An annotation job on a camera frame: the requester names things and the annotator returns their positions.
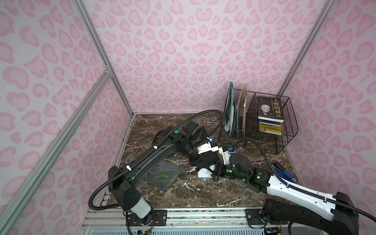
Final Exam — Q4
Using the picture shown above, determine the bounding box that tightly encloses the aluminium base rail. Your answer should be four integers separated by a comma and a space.
79, 206, 335, 235

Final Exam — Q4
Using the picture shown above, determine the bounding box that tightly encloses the grey hair dryer pouch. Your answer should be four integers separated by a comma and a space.
145, 161, 185, 192

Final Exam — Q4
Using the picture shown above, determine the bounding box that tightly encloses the white hair dryer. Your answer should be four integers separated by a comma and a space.
197, 165, 215, 178

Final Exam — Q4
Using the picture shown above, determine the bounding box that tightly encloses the plain black pouch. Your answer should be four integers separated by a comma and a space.
152, 130, 165, 144

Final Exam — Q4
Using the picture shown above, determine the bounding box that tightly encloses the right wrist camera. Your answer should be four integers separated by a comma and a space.
218, 147, 236, 165

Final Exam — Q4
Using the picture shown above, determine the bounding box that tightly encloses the black pouch gold print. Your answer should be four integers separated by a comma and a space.
192, 126, 219, 169

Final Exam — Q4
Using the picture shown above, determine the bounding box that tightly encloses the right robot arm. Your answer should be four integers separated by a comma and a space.
213, 147, 376, 235

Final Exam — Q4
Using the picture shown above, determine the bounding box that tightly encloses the black wire basket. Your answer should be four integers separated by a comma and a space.
218, 89, 298, 154

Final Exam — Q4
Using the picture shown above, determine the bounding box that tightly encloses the book with portrait cover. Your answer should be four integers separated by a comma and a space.
257, 97, 285, 123

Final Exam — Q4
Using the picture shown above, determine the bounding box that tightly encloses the yellow striped book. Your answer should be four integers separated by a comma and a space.
258, 119, 284, 135

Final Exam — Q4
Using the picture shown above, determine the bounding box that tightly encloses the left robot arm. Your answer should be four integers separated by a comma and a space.
88, 110, 224, 226

